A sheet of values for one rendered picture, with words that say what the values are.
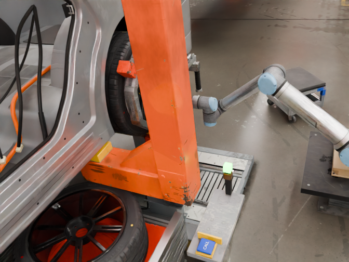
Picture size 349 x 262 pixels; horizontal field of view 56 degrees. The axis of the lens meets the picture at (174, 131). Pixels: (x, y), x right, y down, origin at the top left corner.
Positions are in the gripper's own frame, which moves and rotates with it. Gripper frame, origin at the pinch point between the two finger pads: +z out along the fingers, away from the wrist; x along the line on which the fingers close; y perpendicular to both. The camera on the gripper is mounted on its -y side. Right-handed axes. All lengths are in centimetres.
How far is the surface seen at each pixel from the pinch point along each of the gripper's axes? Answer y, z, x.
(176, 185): -59, -44, -55
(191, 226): -10, -40, -81
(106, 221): -35, 5, -87
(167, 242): -50, -41, -85
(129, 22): -114, -35, 1
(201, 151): 49, -18, -31
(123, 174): -57, -12, -56
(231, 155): 50, -43, -29
